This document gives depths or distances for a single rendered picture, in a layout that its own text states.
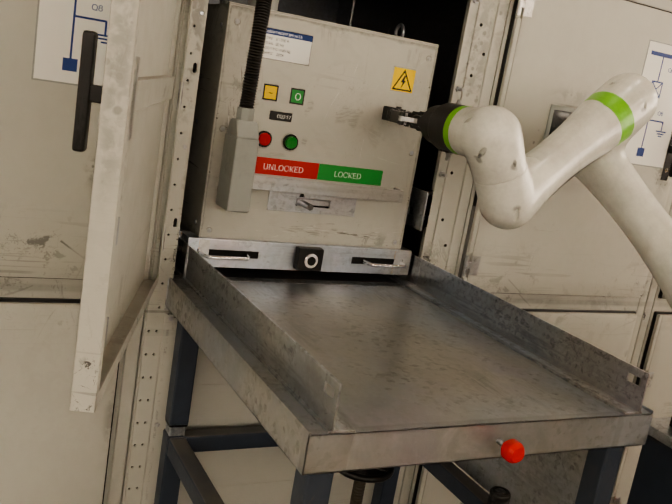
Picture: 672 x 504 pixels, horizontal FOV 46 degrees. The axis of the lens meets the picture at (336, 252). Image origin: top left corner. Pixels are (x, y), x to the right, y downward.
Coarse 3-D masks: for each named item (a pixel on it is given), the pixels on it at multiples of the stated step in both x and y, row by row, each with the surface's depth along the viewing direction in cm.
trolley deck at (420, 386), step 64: (192, 320) 144; (320, 320) 148; (384, 320) 155; (448, 320) 162; (256, 384) 116; (384, 384) 121; (448, 384) 126; (512, 384) 131; (320, 448) 101; (384, 448) 106; (448, 448) 111; (576, 448) 123
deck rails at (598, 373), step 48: (192, 288) 153; (432, 288) 179; (480, 288) 164; (240, 336) 131; (288, 336) 114; (528, 336) 151; (288, 384) 114; (336, 384) 101; (576, 384) 135; (624, 384) 130; (336, 432) 102
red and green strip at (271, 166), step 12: (264, 168) 166; (276, 168) 167; (288, 168) 168; (300, 168) 169; (312, 168) 171; (324, 168) 172; (336, 168) 173; (348, 168) 174; (360, 168) 176; (336, 180) 174; (348, 180) 175; (360, 180) 177; (372, 180) 178
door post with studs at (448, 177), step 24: (480, 0) 171; (480, 24) 175; (480, 48) 176; (456, 72) 176; (480, 72) 178; (456, 96) 177; (456, 168) 182; (456, 192) 184; (432, 216) 183; (432, 240) 185
